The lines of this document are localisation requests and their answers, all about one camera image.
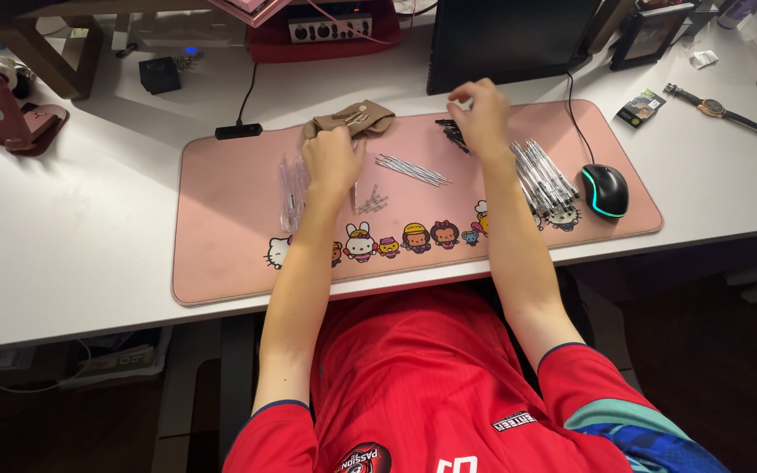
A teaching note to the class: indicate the person's left hand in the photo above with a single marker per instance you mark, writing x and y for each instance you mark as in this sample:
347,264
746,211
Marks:
331,164

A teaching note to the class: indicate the person's right hand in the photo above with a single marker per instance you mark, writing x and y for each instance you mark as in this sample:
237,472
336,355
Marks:
489,125

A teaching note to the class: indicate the person's right fingers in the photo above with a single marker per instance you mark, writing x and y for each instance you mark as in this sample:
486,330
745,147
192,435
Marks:
474,95

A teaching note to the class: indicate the heap of black pen caps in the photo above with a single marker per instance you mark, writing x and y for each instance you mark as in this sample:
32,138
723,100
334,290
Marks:
452,135

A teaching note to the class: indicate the black monitor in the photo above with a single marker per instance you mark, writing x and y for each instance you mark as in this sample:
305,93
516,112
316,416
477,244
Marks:
503,39

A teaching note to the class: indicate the bundle of pen refills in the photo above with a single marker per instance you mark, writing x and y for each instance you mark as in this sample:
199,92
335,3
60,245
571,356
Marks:
412,170

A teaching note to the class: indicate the pile of assembled clear pens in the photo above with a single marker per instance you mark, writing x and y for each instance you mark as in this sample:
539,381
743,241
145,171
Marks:
546,177

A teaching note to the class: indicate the beige fabric pouch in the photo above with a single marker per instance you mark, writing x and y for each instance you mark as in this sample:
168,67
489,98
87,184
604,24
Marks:
359,117

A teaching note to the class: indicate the heap of small pen tips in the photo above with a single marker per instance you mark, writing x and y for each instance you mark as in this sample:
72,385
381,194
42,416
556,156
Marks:
370,201

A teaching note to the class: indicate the red audio interface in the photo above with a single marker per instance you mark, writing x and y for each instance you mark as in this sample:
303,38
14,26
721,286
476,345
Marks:
326,39

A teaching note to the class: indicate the black computer mouse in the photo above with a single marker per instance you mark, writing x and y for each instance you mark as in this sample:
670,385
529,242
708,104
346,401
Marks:
605,190

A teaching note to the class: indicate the small black printed packet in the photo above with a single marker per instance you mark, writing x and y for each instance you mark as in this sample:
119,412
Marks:
641,108

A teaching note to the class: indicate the group of clear pen barrels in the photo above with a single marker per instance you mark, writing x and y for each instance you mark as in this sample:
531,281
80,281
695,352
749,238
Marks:
292,190

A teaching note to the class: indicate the crumpled white paper scrap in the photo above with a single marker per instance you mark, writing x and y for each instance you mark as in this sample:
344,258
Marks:
704,59

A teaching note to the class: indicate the black adapter dongle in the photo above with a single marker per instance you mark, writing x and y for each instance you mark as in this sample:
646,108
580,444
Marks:
238,131

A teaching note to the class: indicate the pink keyboard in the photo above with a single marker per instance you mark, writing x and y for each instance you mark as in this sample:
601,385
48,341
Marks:
250,8

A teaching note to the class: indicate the pink cartoon desk mat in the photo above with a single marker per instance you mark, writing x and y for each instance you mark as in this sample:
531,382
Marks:
234,217

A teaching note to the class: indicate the group of bottles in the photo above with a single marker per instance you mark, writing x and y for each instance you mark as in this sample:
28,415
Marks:
746,16

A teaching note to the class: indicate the person's red jersey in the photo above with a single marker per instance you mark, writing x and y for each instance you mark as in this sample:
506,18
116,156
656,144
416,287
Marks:
418,394

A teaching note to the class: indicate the small black cube box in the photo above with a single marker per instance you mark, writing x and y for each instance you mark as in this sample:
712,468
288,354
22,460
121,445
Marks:
159,75

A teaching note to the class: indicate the wooden desk riser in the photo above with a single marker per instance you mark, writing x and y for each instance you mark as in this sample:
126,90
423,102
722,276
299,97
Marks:
56,52

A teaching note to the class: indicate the brown bear phone stand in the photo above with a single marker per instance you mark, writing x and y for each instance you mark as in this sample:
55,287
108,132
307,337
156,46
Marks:
10,118

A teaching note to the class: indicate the black picture frame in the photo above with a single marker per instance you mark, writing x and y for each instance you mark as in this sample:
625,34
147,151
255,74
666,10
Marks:
648,36

